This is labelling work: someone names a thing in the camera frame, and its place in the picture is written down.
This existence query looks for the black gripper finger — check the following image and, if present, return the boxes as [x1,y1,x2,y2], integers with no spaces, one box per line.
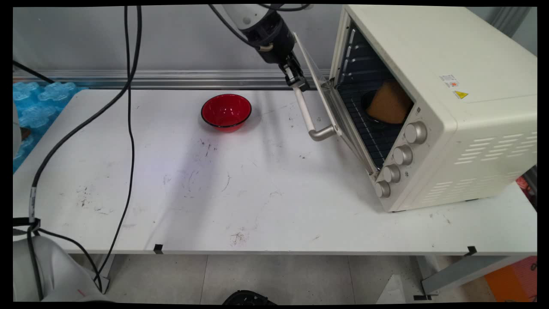
[288,52,311,92]
[279,61,301,89]

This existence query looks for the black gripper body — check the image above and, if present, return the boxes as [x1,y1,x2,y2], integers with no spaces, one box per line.
[248,15,297,66]

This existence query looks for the oven glass door with handle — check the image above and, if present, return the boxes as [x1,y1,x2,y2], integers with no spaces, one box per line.
[293,32,380,175]

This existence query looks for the red bowl with black rim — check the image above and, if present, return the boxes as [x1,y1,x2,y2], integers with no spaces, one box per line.
[201,94,253,133]

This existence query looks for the black baking dish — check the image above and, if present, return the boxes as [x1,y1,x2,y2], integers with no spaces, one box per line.
[361,90,400,130]

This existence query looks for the brown bread slice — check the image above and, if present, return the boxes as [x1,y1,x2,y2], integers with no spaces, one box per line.
[366,79,415,125]

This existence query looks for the cream toaster oven body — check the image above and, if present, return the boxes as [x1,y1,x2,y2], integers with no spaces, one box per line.
[330,5,537,213]

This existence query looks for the black round floor object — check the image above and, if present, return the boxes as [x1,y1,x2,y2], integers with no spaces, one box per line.
[222,290,278,306]

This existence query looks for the blue bubble foam sheet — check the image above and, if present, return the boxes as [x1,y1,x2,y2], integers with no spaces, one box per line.
[13,81,89,173]

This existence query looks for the red patterned object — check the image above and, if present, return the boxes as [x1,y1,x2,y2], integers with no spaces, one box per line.
[516,175,537,211]

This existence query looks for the grey table leg brace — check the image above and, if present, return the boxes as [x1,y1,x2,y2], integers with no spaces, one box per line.
[418,255,529,297]

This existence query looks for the grey table leg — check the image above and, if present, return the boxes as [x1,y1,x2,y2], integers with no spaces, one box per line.
[97,254,116,295]

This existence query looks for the orange box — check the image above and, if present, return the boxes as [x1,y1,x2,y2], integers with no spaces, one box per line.
[485,257,537,303]

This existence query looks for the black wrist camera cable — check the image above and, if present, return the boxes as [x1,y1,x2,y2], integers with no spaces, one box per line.
[257,4,311,12]

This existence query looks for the aluminium rail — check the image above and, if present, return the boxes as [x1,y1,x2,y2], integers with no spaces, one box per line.
[13,70,332,90]

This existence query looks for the oven wire rack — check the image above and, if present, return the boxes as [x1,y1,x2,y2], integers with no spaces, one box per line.
[348,92,406,170]

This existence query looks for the thin black cable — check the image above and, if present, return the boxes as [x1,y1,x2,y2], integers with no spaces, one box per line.
[94,5,136,284]

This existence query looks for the thick black cable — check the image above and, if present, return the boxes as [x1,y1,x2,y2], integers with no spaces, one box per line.
[26,5,143,301]

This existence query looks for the short black background cable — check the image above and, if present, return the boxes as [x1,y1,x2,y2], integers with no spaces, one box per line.
[13,59,55,84]

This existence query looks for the black cable at arm base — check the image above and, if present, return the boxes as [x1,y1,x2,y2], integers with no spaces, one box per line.
[36,227,103,293]

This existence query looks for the black cable strap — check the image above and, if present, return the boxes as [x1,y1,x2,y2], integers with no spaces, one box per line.
[13,217,42,232]

